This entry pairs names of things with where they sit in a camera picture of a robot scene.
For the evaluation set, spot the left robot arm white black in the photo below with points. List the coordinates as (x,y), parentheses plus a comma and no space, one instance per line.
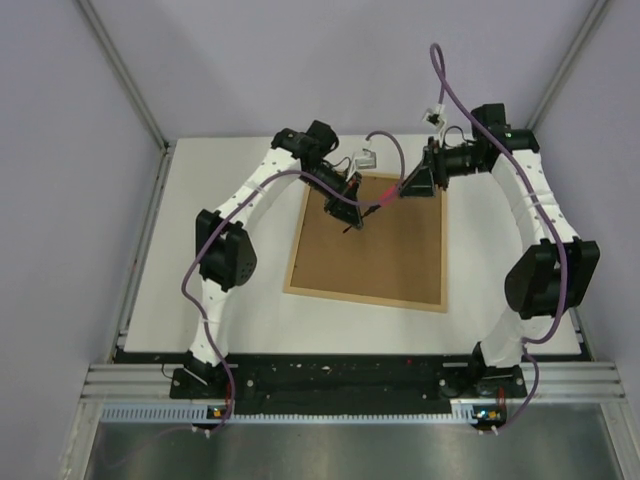
(225,255)

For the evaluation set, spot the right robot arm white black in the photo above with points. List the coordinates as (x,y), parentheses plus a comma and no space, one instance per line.
(556,265)

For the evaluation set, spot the wooden photo frame brown back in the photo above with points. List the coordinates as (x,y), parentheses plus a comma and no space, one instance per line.
(398,259)

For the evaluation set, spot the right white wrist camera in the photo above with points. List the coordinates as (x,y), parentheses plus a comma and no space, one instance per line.
(435,116)

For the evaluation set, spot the pink handled screwdriver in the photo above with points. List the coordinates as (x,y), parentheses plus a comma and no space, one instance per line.
(384,199)

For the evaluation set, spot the left aluminium corner post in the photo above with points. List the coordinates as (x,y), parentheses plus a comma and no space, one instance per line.
(121,71)

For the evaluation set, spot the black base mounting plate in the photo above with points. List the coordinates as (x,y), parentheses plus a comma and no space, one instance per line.
(345,384)

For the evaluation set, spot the right aluminium corner post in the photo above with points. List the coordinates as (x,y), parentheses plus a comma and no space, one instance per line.
(588,27)

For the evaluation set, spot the grey slotted cable duct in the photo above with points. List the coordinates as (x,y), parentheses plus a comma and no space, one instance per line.
(209,415)

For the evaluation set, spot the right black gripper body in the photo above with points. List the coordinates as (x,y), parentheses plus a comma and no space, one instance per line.
(439,163)

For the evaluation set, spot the aluminium corner post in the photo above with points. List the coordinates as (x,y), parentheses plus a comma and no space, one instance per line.
(121,71)
(588,27)

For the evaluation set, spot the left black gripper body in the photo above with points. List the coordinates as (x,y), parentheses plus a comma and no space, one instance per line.
(339,182)

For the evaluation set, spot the aluminium rail beam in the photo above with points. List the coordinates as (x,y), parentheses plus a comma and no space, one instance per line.
(560,382)

